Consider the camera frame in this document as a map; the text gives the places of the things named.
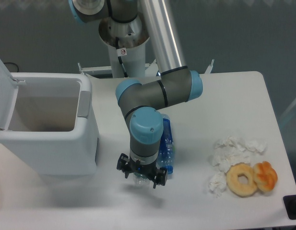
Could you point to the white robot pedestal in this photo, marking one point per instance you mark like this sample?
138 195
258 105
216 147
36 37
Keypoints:
128 60

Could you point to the orange glazed twisted bread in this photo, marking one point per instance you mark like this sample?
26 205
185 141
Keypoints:
264 176

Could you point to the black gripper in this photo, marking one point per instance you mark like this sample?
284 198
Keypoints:
144 166

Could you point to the white table bracket right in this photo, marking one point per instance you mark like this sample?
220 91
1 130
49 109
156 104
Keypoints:
210 67

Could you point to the blue plastic bottle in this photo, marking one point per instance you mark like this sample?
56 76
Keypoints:
166 153

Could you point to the plain ring donut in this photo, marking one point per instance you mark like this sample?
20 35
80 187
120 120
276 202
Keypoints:
240 180

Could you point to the clear bottle green label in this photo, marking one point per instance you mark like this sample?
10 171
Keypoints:
141 180

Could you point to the crumpled white tissue large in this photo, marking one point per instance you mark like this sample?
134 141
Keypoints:
232 150

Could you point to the crumpled white tissue small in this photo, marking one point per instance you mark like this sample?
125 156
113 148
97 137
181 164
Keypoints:
217 184

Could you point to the white base frame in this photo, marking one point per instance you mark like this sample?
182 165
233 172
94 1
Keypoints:
105 72

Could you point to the black device at edge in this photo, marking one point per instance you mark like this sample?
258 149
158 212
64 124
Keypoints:
290 206

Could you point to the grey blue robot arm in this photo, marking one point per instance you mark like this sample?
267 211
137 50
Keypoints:
140 103

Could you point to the white trash bin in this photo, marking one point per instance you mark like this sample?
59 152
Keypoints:
53 127

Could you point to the white bin lid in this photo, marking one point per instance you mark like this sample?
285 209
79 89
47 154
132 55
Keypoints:
8 96

